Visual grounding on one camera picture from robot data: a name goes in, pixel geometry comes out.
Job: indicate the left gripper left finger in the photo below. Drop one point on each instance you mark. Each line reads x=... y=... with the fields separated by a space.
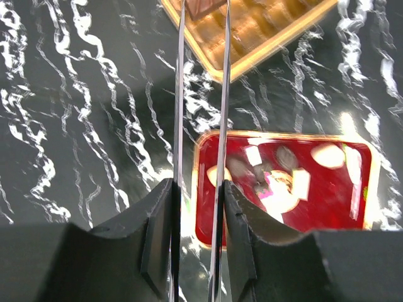
x=123 y=259

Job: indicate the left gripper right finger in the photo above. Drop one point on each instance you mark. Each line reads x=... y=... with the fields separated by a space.
x=269 y=261

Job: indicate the dark chocolate piece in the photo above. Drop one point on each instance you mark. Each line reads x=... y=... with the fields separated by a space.
x=197 y=9

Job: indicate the gold wrapped chocolate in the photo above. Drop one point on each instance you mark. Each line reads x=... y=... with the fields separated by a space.
x=277 y=196

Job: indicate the dark round chocolate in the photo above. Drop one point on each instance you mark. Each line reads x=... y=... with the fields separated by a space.
x=286 y=158

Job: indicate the white heart chocolate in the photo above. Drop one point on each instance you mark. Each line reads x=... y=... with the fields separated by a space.
x=328 y=155

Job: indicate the gold chocolate tin box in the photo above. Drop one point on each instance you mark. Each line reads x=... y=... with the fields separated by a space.
x=258 y=28

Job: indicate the red lacquer tray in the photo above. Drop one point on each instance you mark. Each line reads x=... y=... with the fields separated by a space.
x=307 y=182

